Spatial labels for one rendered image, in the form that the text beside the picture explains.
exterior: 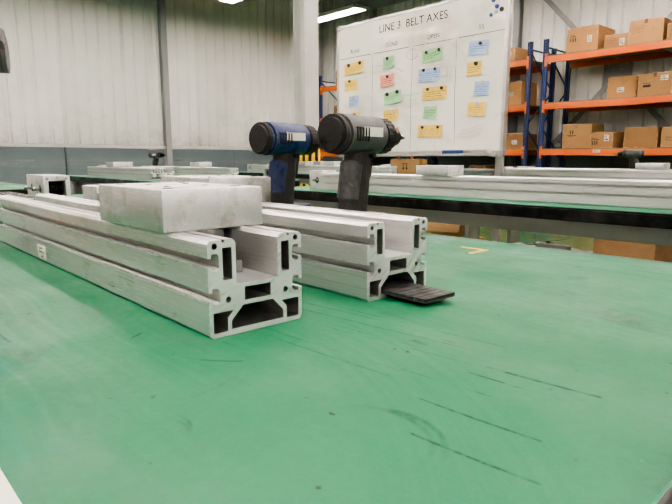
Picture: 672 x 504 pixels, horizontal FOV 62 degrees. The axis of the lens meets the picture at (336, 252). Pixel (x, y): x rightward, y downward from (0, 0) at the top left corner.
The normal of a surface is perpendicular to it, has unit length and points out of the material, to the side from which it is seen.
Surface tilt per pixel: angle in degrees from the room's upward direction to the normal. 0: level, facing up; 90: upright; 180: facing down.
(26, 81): 90
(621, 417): 0
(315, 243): 90
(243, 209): 90
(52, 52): 90
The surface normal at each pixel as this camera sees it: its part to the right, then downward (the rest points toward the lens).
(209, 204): 0.67, 0.12
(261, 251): -0.74, 0.11
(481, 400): 0.00, -0.99
